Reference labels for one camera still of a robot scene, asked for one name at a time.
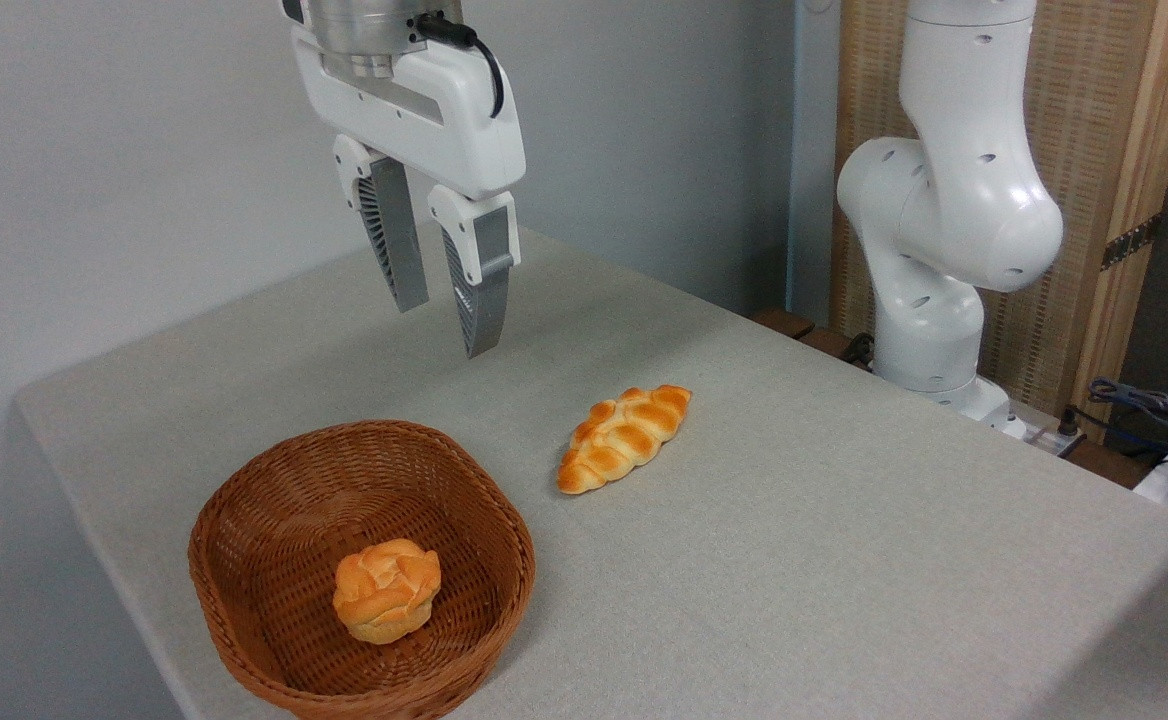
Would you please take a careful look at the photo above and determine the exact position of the long braided bread loaf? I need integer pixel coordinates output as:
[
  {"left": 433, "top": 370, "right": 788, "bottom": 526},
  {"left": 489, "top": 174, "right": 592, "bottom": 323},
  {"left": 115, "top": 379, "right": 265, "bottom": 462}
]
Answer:
[{"left": 556, "top": 384, "right": 694, "bottom": 496}]

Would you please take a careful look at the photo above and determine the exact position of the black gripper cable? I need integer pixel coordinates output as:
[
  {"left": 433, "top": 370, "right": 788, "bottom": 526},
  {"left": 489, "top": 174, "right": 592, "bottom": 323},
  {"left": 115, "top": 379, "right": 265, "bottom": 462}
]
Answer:
[{"left": 414, "top": 12, "right": 506, "bottom": 121}]

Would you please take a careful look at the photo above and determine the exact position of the round bread roll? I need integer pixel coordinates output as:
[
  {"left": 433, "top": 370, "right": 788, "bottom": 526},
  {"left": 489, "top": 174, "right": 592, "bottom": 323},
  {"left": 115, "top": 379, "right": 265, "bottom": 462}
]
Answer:
[{"left": 332, "top": 538, "right": 443, "bottom": 645}]

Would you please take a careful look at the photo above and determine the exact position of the brown wicker basket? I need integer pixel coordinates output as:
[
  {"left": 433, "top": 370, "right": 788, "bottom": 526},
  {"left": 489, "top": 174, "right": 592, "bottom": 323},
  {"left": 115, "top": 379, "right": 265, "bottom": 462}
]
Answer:
[{"left": 187, "top": 420, "right": 537, "bottom": 720}]

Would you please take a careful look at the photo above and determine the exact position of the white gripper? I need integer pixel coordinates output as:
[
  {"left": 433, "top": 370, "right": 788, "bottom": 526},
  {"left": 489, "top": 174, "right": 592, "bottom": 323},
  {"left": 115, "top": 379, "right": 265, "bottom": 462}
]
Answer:
[{"left": 281, "top": 0, "right": 528, "bottom": 360}]

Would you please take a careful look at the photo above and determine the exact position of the bundle of dark cables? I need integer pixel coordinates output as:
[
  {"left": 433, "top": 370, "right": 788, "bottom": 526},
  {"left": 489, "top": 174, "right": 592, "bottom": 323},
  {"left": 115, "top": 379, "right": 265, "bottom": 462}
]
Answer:
[{"left": 1087, "top": 377, "right": 1168, "bottom": 466}]

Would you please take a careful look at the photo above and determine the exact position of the metal hinge on screen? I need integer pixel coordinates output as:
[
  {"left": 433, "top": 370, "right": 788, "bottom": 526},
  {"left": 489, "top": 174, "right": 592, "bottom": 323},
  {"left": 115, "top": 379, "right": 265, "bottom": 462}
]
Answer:
[{"left": 1101, "top": 212, "right": 1163, "bottom": 271}]

